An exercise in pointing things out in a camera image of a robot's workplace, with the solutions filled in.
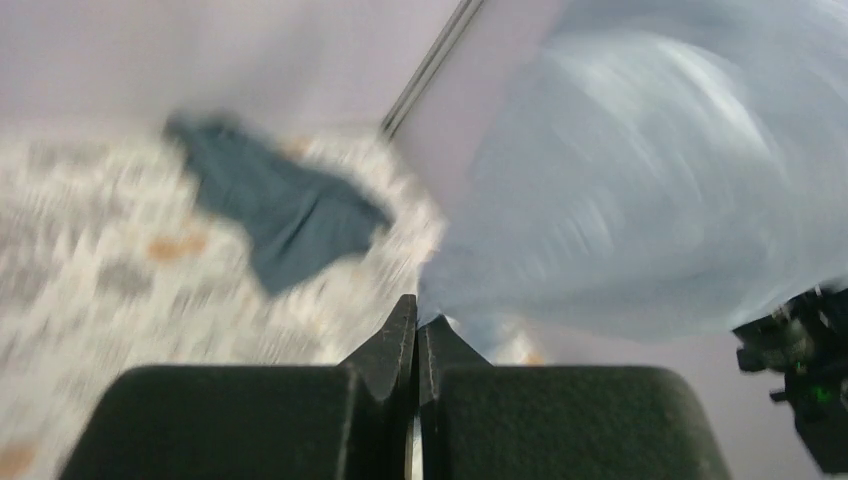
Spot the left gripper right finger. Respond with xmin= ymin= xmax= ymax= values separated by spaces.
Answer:
xmin=417 ymin=318 xmax=730 ymax=480

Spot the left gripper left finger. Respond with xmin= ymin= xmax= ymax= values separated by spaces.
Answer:
xmin=61 ymin=294 xmax=417 ymax=479

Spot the light blue plastic trash bag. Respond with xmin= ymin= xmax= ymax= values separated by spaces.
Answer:
xmin=418 ymin=1 xmax=847 ymax=340

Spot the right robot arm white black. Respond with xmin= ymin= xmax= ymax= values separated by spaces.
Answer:
xmin=732 ymin=287 xmax=847 ymax=474

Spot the blue-grey crumpled cloth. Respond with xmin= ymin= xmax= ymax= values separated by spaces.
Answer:
xmin=163 ymin=114 xmax=393 ymax=296

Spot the floral patterned table mat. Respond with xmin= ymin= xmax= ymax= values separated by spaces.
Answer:
xmin=1 ymin=134 xmax=444 ymax=479

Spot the aluminium frame post right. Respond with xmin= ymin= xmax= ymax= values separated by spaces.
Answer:
xmin=380 ymin=0 xmax=485 ymax=140

